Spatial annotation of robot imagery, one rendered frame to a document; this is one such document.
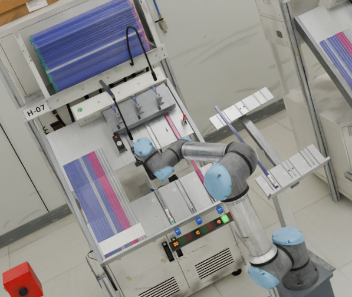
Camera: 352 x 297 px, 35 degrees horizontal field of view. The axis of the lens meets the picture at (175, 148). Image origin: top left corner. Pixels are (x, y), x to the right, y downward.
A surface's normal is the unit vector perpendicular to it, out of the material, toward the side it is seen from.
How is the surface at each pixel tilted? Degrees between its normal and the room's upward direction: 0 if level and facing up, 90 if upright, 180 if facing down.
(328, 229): 0
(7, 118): 90
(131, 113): 43
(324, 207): 0
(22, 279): 90
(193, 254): 90
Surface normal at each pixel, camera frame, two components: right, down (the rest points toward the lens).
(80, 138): -0.04, -0.38
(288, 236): -0.25, -0.90
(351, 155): 0.31, 0.34
